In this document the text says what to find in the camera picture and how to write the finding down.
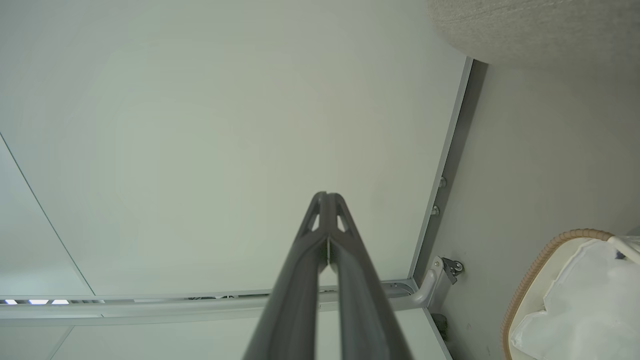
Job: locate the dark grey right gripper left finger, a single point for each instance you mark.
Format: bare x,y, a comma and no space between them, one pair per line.
295,300

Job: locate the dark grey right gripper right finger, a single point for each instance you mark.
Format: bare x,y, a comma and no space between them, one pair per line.
365,310

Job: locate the woven tan laundry basket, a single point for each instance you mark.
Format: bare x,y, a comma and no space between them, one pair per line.
530,285

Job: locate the white clothing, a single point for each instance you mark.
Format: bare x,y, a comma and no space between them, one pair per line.
585,310

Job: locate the beige fabric sofa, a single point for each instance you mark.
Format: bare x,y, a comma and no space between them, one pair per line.
540,25

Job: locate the black caster wheel with bracket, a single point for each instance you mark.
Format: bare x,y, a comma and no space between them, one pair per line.
454,268

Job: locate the grey metal partition rail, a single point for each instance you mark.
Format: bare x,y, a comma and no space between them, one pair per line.
150,307

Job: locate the grey metal partition post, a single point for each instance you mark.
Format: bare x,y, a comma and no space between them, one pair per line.
450,165

